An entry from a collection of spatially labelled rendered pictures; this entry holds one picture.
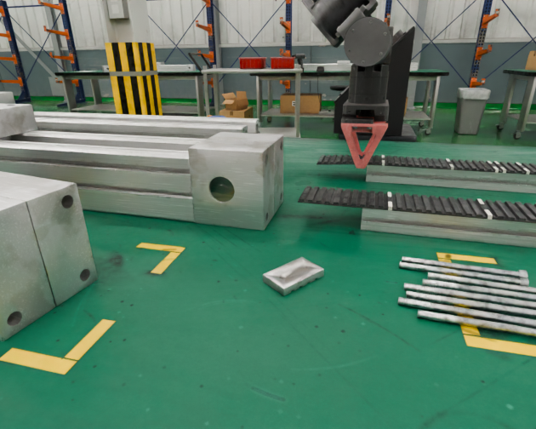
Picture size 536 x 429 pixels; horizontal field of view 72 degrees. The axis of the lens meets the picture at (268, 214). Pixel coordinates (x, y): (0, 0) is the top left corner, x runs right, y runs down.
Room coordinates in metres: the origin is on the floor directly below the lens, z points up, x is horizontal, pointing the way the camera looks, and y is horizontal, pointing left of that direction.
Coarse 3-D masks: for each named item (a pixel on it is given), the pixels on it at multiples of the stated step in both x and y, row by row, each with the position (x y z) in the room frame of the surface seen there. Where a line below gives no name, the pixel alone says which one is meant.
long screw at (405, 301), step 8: (400, 304) 0.25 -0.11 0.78; (408, 304) 0.25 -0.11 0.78; (416, 304) 0.25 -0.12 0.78; (424, 304) 0.24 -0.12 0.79; (432, 304) 0.24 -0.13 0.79; (440, 304) 0.24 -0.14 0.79; (448, 312) 0.24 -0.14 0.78; (456, 312) 0.24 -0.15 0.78; (464, 312) 0.23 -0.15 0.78; (472, 312) 0.23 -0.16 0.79; (480, 312) 0.23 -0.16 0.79; (488, 312) 0.23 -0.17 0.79; (496, 320) 0.23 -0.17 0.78; (504, 320) 0.22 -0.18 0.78; (512, 320) 0.22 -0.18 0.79; (520, 320) 0.22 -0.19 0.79; (528, 320) 0.22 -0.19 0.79
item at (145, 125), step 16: (48, 112) 0.81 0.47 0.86; (64, 112) 0.81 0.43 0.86; (48, 128) 0.71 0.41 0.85; (64, 128) 0.70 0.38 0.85; (80, 128) 0.69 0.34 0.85; (96, 128) 0.68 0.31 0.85; (112, 128) 0.67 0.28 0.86; (128, 128) 0.66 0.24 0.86; (144, 128) 0.65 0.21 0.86; (160, 128) 0.64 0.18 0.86; (176, 128) 0.63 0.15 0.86; (192, 128) 0.63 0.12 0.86; (208, 128) 0.62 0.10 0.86; (224, 128) 0.61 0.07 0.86; (240, 128) 0.61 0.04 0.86; (256, 128) 0.69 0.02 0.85
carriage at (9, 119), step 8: (0, 104) 0.61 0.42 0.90; (8, 104) 0.61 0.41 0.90; (16, 104) 0.61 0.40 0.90; (24, 104) 0.61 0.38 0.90; (0, 112) 0.55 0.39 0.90; (8, 112) 0.56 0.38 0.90; (16, 112) 0.58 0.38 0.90; (24, 112) 0.59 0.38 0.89; (32, 112) 0.60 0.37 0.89; (0, 120) 0.55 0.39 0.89; (8, 120) 0.56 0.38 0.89; (16, 120) 0.57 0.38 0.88; (24, 120) 0.59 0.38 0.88; (32, 120) 0.60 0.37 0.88; (0, 128) 0.55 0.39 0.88; (8, 128) 0.56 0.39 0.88; (16, 128) 0.57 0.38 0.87; (24, 128) 0.58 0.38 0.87; (32, 128) 0.60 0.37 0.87; (0, 136) 0.54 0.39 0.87; (8, 136) 0.57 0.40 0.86
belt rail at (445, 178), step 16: (368, 176) 0.58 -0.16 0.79; (384, 176) 0.57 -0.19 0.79; (400, 176) 0.56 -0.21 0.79; (416, 176) 0.56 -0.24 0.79; (432, 176) 0.56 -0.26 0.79; (448, 176) 0.55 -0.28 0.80; (464, 176) 0.54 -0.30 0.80; (480, 176) 0.53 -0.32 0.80; (496, 176) 0.53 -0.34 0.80; (512, 176) 0.52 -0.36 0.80; (528, 176) 0.51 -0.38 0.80; (528, 192) 0.51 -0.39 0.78
